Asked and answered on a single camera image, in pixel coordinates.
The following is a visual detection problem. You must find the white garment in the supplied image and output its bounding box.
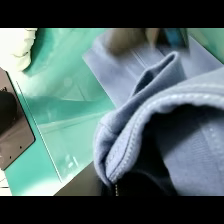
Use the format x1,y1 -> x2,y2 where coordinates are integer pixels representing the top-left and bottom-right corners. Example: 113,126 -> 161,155
0,28 -> 38,73

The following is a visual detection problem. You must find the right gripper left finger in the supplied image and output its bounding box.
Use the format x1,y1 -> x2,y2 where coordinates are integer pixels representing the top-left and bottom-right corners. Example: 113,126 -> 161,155
54,161 -> 108,197

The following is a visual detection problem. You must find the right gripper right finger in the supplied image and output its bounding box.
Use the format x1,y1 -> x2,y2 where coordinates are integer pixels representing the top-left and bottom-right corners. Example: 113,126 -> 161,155
114,170 -> 178,197

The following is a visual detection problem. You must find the blue shirt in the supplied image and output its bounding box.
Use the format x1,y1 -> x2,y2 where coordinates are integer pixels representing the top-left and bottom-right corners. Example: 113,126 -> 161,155
82,28 -> 224,197

